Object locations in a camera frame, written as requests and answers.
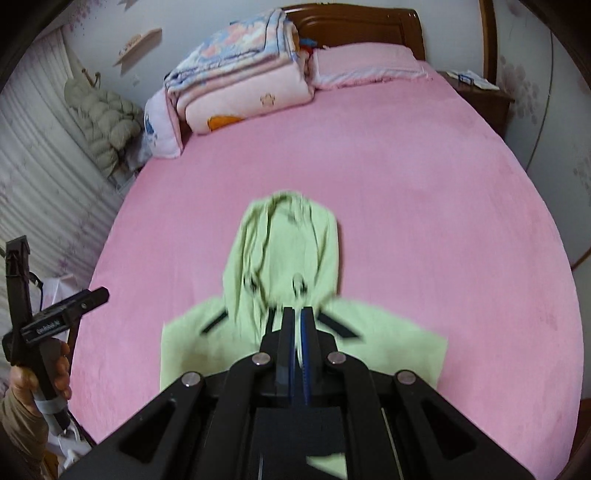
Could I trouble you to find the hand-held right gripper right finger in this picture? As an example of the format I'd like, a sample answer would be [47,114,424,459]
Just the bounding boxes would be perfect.
[300,308,536,480]

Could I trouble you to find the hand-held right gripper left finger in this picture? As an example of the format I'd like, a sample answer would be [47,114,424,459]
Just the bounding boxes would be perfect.
[60,308,296,480]

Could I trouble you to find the bed with pink sheet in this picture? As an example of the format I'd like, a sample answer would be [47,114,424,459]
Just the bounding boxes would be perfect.
[69,60,585,446]

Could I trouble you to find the papers on nightstand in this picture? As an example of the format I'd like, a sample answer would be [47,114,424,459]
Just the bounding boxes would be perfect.
[445,69,500,90]

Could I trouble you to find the pink pillow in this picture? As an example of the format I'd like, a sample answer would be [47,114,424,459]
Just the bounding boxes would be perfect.
[308,42,435,90]

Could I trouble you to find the pink folded quilt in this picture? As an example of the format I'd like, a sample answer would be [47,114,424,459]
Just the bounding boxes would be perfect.
[178,60,317,136]

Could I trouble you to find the wooden headboard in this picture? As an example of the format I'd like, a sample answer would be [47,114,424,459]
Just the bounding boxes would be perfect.
[281,2,426,61]

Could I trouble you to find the grey clothes pile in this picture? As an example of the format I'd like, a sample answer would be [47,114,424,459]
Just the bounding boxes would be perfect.
[122,134,153,171]

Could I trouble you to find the beige puffer jacket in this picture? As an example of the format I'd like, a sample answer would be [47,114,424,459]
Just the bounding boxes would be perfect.
[64,76,144,178]

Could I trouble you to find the white plastic bag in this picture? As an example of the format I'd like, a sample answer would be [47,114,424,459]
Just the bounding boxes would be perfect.
[46,411,95,480]

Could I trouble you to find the floral wardrobe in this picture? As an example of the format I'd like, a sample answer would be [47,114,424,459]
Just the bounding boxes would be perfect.
[478,0,591,273]

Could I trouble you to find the wooden nightstand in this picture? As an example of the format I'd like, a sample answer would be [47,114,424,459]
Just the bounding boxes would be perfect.
[436,69,515,139]

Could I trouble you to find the white gift bag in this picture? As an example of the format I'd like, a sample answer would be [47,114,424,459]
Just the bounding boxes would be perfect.
[34,274,77,315]

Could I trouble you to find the wooden wall shelf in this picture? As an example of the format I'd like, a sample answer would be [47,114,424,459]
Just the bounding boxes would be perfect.
[113,28,163,65]

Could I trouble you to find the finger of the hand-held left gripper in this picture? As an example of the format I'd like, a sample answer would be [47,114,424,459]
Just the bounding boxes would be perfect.
[59,286,110,344]

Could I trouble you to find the white box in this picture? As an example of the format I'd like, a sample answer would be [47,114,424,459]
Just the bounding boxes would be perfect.
[108,164,141,191]

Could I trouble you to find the floral folded quilt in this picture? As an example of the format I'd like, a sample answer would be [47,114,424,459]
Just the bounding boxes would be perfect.
[164,8,301,100]

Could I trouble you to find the person's left hand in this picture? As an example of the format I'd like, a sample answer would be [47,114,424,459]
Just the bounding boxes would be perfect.
[9,342,73,409]

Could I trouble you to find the white curtain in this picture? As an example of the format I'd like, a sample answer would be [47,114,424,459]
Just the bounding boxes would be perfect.
[0,28,123,287]

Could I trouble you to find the green and black hooded jacket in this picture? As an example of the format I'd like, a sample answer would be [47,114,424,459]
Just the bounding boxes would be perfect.
[159,190,448,480]

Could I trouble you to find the person's left forearm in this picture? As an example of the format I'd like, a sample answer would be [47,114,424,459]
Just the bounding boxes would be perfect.
[0,392,49,480]

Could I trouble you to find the white cushion with blue print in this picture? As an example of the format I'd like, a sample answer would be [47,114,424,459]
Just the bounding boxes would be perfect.
[143,88,184,160]

